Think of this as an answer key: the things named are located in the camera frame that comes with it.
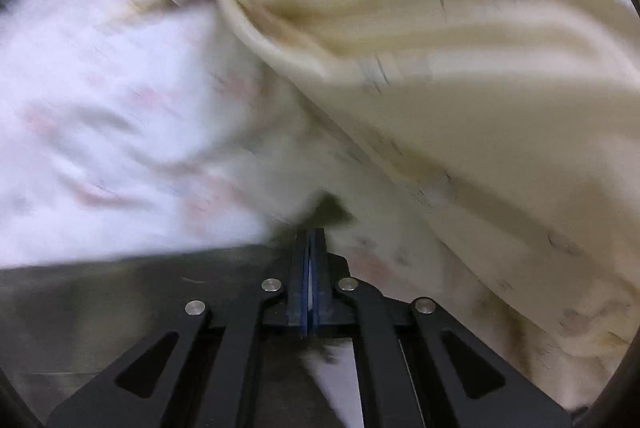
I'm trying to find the cream fuzzy blanket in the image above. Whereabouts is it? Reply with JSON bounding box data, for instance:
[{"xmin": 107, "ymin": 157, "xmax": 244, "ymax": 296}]
[{"xmin": 95, "ymin": 0, "xmax": 640, "ymax": 309}]

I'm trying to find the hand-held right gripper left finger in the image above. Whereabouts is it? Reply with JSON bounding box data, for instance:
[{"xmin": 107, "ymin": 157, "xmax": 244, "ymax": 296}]
[{"xmin": 47, "ymin": 228, "xmax": 310, "ymax": 428}]

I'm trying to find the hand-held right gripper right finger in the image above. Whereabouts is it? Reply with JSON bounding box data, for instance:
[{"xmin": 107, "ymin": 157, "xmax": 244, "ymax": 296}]
[{"xmin": 311, "ymin": 228, "xmax": 573, "ymax": 428}]

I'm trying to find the white floral bed sheet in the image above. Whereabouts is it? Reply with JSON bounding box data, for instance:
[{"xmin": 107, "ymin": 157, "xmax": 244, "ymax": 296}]
[{"xmin": 0, "ymin": 0, "xmax": 636, "ymax": 428}]

